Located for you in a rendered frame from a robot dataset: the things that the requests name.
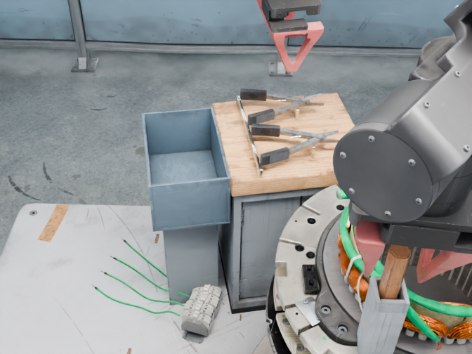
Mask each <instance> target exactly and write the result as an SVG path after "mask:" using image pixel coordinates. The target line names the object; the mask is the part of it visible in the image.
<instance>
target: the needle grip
mask: <svg viewBox="0 0 472 354"><path fill-rule="evenodd" d="M410 256H411V251H410V249H409V248H408V247H406V246H400V245H394V244H392V245H391V247H390V249H389V250H388V255H387V258H386V262H385V266H384V269H383V273H382V276H381V281H380V284H379V288H378V290H379V297H380V300H381V299H393V300H397V298H398V294H399V292H400V288H401V285H402V281H403V278H404V276H405V272H406V269H407V265H408V263H409V258H410Z"/></svg>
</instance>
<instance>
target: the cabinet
mask: <svg viewBox="0 0 472 354"><path fill-rule="evenodd" d="M326 188H328V187H322V188H309V189H302V190H290V191H282V192H269V193H263V194H255V195H242V196H235V197H233V196H232V194H231V191H230V223H225V224H218V249H219V253H220V257H221V264H222V268H223V274H224V278H225V285H226V289H227V293H228V299H229V303H230V309H231V313H232V314H236V313H246V312H252V311H258V310H265V309H266V299H267V293H268V287H269V284H270V281H271V278H272V276H273V273H274V271H275V269H276V267H275V259H276V253H277V246H278V243H279V241H280V237H281V234H282V231H283V230H284V227H285V225H286V224H287V222H288V221H289V219H290V218H291V217H292V215H293V214H294V213H295V211H296V210H297V209H298V208H299V207H302V205H303V203H305V202H306V201H307V200H308V199H310V198H311V197H312V196H314V195H316V194H317V193H319V192H320V191H322V190H324V189H326Z"/></svg>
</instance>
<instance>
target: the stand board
mask: <svg viewBox="0 0 472 354"><path fill-rule="evenodd" d="M309 100H310V102H312V103H324V105H316V106H301V107H299V120H295V118H294V116H293V114H292V112H291V111H289V112H286V113H284V114H281V115H279V116H276V117H275V119H274V120H271V121H268V122H263V123H261V124H271V125H280V128H283V129H291V130H295V131H303V132H308V133H316V134H319V133H326V132H330V131H338V132H339V133H336V134H334V135H330V136H327V139H337V140H340V139H341V138H342V137H343V136H344V135H345V134H347V133H348V132H349V131H350V130H351V129H352V128H353V127H354V126H355V125H354V123H353V121H352V120H351V118H350V116H349V114H348V112H347V111H346V109H345V107H344V105H343V103H342V102H341V99H340V97H339V95H338V94H337V93H326V94H321V96H318V97H314V98H309ZM241 101H242V106H243V108H244V112H245V115H246V117H247V121H248V114H252V113H255V112H260V111H264V110H269V109H274V110H276V109H278V108H280V107H283V106H285V105H288V104H291V103H288V102H283V101H275V100H270V99H266V101H259V100H241ZM212 107H213V109H214V114H215V117H216V122H217V125H218V130H219V133H220V137H221V142H222V145H223V150H224V153H225V158H226V162H227V165H228V170H229V173H230V191H231V194H232V196H233V197H235V196H242V195H255V194H263V193H269V192H282V191H290V190H302V189H309V188H322V187H329V186H332V185H335V184H336V185H338V181H337V179H336V176H335V173H334V168H333V154H334V148H335V147H336V144H337V143H318V144H316V145H315V147H316V149H315V158H311V157H310V154H309V152H308V149H307V148H306V149H305V150H302V151H300V152H297V153H295V154H293V155H291V156H289V159H286V160H283V161H280V162H275V163H273V164H267V165H265V166H262V168H263V177H262V178H259V177H258V173H257V170H256V167H255V163H254V160H253V157H252V154H251V150H250V147H249V143H248V140H247V137H246V133H245V131H244V127H243V124H242V120H241V117H240V114H239V110H238V108H237V103H236V101H232V102H224V103H212ZM252 137H253V139H254V143H255V146H256V150H257V153H258V157H259V159H261V154H263V153H266V152H270V151H273V150H277V149H280V148H285V147H288V148H291V147H293V146H295V145H298V144H299V143H302V142H304V141H306V139H303V138H290V137H289V136H283V135H280V137H272V136H252Z"/></svg>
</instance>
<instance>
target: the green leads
mask: <svg viewBox="0 0 472 354"><path fill-rule="evenodd" d="M121 238H122V237H121ZM122 239H123V238H122ZM123 241H124V242H125V243H127V244H128V245H129V246H130V247H131V248H132V249H133V250H134V251H135V252H136V253H137V254H138V255H140V256H141V257H142V258H143V259H145V260H146V261H147V262H148V263H149V264H150V265H151V266H153V267H154V268H155V269H157V270H158V271H159V272H160V273H161V274H163V275H164V276H165V277H166V278H167V275H165V274H164V273H163V272H162V271H161V270H160V269H159V268H157V267H156V266H155V265H153V264H152V263H151V262H149V261H148V260H147V259H146V258H145V257H144V256H143V255H141V254H140V253H139V252H138V251H136V250H135V249H134V248H133V247H132V246H131V245H130V244H129V243H128V242H127V241H126V240H124V239H123ZM110 257H112V256H110ZM112 258H113V259H114V260H117V261H119V262H121V263H123V264H124V265H126V266H128V267H130V268H131V269H133V270H134V271H136V272H137V273H138V274H140V275H141V276H143V277H144V278H145V279H146V280H148V281H149V282H151V283H152V284H153V285H154V286H156V287H158V288H160V289H162V290H164V291H167V292H169V290H168V289H164V288H162V287H160V286H159V285H157V284H155V283H154V282H153V281H151V280H149V279H148V278H147V277H146V276H144V275H143V274H142V273H140V272H139V271H137V270H136V269H135V268H133V267H131V266H130V265H128V264H127V263H125V262H123V261H120V260H119V259H117V258H115V257H112ZM101 272H103V271H101ZM103 273H104V274H106V275H108V276H110V277H112V278H114V279H116V280H118V281H120V282H122V283H123V284H125V285H126V286H128V287H129V288H131V289H132V290H134V291H135V292H136V293H137V294H139V295H141V296H142V297H143V298H145V299H147V300H150V301H155V302H161V303H176V304H178V305H180V306H183V307H184V306H185V305H183V304H182V303H179V302H176V301H160V300H154V299H150V298H148V297H146V296H144V295H142V294H141V293H140V292H138V291H136V290H135V289H134V288H133V287H131V286H130V285H128V284H127V283H125V282H124V281H122V280H120V279H118V278H116V277H114V276H112V275H110V274H108V273H107V272H103ZM92 286H93V285H92ZM93 287H95V286H93ZM95 289H96V290H98V291H99V292H100V293H101V294H103V295H104V296H106V297H108V298H109V299H111V300H113V301H116V302H118V303H122V304H125V305H128V306H133V307H137V308H141V309H143V310H146V311H148V312H150V313H154V314H161V313H173V314H174V315H177V316H179V317H180V315H179V314H178V313H175V312H173V311H170V310H165V311H161V312H153V311H151V310H148V309H147V308H144V307H141V306H136V305H133V304H130V303H124V302H122V301H118V300H116V299H114V298H112V297H110V296H108V295H107V294H105V293H104V292H102V291H101V290H99V288H97V287H95ZM177 294H182V295H184V296H186V297H189V296H188V295H187V294H184V293H182V292H177Z"/></svg>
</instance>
